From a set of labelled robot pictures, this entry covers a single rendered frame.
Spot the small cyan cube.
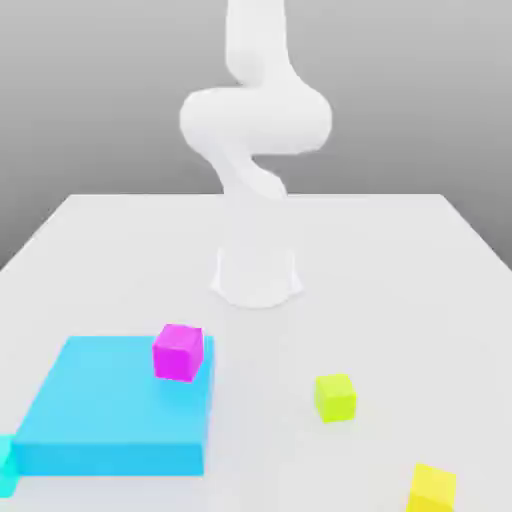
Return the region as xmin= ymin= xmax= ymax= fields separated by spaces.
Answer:
xmin=0 ymin=434 xmax=20 ymax=500

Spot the small yellow cube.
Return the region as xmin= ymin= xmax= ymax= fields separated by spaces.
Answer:
xmin=404 ymin=462 xmax=458 ymax=512

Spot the small magenta cube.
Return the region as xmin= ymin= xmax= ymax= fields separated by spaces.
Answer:
xmin=151 ymin=323 xmax=205 ymax=384

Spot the small lime cube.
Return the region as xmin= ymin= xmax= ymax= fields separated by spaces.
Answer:
xmin=313 ymin=372 xmax=358 ymax=424

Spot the large blue box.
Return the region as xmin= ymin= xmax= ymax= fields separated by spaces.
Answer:
xmin=10 ymin=334 xmax=216 ymax=478

